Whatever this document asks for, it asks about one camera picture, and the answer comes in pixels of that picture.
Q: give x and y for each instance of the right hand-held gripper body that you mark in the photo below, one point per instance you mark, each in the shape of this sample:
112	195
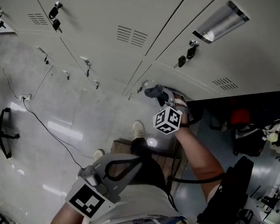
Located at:
167	120

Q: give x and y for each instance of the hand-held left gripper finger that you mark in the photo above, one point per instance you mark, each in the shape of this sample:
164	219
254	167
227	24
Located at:
124	156
126	186

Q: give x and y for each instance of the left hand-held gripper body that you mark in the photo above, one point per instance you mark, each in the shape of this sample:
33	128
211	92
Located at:
88	199

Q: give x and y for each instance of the grey metal locker door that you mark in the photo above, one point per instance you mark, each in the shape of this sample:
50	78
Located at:
159	76

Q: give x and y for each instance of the grey metal locker cabinet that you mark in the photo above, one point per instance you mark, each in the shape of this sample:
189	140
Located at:
100	21

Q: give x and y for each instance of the person's right forearm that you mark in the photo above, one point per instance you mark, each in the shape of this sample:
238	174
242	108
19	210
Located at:
200	157

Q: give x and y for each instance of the person's right hand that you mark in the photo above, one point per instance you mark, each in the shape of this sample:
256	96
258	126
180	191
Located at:
181	101

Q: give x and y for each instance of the wooden plank platform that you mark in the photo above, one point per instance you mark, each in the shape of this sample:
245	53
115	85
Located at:
119	146

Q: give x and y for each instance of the person's left white shoe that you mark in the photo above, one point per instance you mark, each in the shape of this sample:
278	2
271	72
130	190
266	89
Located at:
98	154

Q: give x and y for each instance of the person's white shoe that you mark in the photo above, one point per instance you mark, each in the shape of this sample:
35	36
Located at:
138	129
98	154

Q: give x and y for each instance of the person's white printed T-shirt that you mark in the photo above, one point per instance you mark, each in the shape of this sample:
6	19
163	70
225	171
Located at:
137	209

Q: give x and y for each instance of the person's right white shoe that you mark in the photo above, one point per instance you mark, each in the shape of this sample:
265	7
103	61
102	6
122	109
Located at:
138	129

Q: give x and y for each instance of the small patterned slipper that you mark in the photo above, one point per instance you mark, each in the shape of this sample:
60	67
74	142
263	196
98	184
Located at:
224	126

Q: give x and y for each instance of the red bag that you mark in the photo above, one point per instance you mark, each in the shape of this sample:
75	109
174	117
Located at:
239	117

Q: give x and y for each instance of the green and white plush toy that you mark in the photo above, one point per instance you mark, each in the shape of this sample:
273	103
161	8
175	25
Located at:
272	137

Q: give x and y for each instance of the white power strip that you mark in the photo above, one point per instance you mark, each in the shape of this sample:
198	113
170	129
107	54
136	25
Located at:
25	97

